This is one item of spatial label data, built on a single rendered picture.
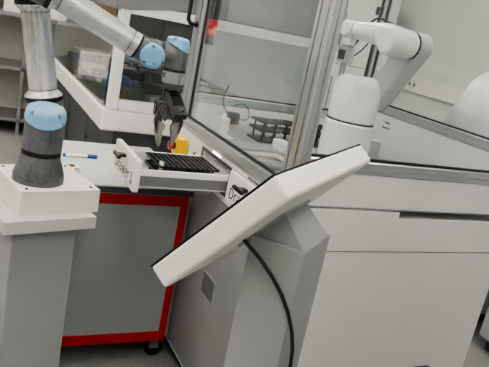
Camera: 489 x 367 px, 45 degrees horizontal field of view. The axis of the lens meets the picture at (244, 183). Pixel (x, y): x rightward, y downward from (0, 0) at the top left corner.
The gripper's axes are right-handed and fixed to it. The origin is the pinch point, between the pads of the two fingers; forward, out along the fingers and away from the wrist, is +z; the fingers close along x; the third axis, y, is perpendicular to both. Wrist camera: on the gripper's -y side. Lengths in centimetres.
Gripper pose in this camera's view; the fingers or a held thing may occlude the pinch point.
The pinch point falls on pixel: (164, 143)
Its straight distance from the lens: 202.6
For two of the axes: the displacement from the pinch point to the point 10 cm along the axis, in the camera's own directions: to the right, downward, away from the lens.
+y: -4.1, -3.3, 8.5
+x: -8.9, -0.5, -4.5
